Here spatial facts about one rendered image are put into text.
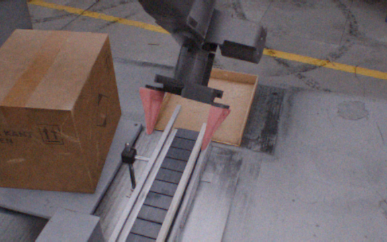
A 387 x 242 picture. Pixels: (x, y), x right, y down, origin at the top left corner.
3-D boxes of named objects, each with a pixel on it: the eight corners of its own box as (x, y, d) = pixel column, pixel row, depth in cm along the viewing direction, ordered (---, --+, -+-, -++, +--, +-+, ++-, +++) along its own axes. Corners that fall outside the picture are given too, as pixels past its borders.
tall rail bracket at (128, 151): (154, 199, 98) (148, 152, 87) (126, 192, 99) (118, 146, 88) (158, 189, 100) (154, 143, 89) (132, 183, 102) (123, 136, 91)
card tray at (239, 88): (239, 146, 111) (240, 136, 108) (152, 129, 116) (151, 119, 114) (256, 85, 132) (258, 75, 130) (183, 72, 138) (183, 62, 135)
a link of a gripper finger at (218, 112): (211, 155, 60) (226, 95, 59) (168, 142, 62) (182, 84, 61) (220, 151, 66) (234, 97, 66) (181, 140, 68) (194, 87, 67)
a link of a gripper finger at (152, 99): (168, 143, 62) (183, 85, 61) (128, 131, 64) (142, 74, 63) (182, 140, 68) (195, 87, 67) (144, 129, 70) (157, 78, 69)
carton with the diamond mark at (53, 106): (94, 194, 96) (70, 109, 78) (-2, 187, 98) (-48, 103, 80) (121, 113, 119) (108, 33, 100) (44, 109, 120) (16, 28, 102)
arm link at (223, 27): (186, -26, 56) (168, 31, 55) (267, -13, 52) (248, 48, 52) (204, 11, 67) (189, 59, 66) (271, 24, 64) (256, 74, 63)
